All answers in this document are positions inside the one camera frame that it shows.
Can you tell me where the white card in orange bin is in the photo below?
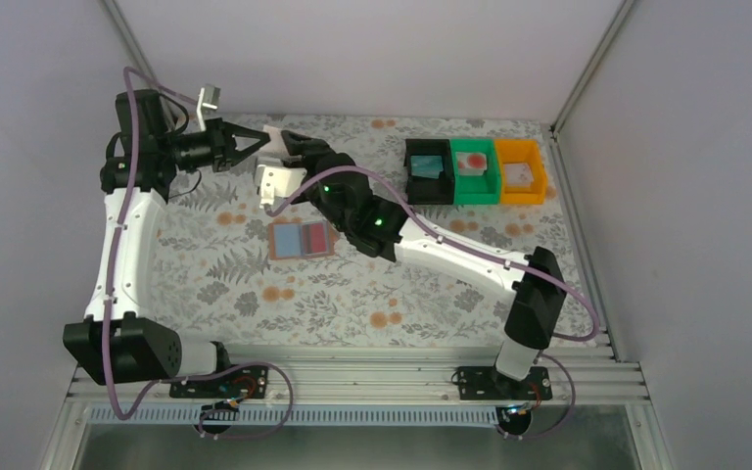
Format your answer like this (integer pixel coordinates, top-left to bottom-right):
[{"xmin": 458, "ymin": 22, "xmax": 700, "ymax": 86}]
[{"xmin": 501, "ymin": 163, "xmax": 534, "ymax": 189}]

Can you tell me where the orange plastic bin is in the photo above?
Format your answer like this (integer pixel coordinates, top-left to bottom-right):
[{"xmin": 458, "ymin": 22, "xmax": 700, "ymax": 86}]
[{"xmin": 493, "ymin": 139, "xmax": 548, "ymax": 206}]

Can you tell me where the floral table mat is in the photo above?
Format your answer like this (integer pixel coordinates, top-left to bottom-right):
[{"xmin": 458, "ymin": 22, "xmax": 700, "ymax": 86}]
[{"xmin": 151, "ymin": 115, "xmax": 589, "ymax": 347}]

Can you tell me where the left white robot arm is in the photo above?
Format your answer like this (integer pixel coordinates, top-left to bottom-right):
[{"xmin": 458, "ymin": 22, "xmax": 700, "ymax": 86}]
[{"xmin": 63, "ymin": 89, "xmax": 270, "ymax": 385}]

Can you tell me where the white red card in green bin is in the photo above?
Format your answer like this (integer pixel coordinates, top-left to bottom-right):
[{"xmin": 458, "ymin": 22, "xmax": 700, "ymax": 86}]
[{"xmin": 455, "ymin": 152, "xmax": 488, "ymax": 176}]

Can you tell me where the black plastic bin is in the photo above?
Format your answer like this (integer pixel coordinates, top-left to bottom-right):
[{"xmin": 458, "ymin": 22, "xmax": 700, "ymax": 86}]
[{"xmin": 404, "ymin": 138, "xmax": 455, "ymax": 206}]

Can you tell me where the green plastic bin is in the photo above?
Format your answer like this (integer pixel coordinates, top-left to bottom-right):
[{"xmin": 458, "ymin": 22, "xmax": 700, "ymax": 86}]
[{"xmin": 449, "ymin": 138, "xmax": 501, "ymax": 206}]

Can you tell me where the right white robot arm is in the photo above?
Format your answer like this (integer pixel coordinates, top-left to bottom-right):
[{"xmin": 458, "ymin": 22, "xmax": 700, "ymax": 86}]
[{"xmin": 257, "ymin": 127, "xmax": 567, "ymax": 381}]

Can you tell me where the red credit card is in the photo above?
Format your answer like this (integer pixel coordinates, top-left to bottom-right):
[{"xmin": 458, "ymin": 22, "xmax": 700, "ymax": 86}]
[{"xmin": 302, "ymin": 221, "xmax": 332, "ymax": 257}]

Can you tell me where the orange leather card holder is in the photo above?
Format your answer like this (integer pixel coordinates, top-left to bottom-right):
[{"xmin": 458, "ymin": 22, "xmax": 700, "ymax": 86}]
[{"xmin": 268, "ymin": 221, "xmax": 336, "ymax": 260}]

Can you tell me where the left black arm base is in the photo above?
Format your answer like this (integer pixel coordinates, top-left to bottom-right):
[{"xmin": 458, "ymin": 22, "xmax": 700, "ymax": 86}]
[{"xmin": 169, "ymin": 365, "xmax": 269, "ymax": 421}]

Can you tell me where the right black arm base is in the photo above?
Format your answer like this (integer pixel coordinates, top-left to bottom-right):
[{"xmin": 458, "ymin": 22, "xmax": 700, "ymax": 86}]
[{"xmin": 449, "ymin": 357, "xmax": 553, "ymax": 441}]

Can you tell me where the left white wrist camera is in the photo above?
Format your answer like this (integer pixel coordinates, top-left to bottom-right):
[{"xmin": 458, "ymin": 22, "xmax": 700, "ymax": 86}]
[{"xmin": 195, "ymin": 84, "xmax": 220, "ymax": 132}]

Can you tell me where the aluminium mounting rail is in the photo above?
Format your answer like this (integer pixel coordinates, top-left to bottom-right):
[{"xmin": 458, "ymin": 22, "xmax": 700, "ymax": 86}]
[{"xmin": 64, "ymin": 345, "xmax": 651, "ymax": 407}]

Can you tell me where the teal credit card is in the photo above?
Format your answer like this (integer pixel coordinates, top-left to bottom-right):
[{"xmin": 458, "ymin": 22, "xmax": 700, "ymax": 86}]
[{"xmin": 409, "ymin": 155, "xmax": 444, "ymax": 179}]

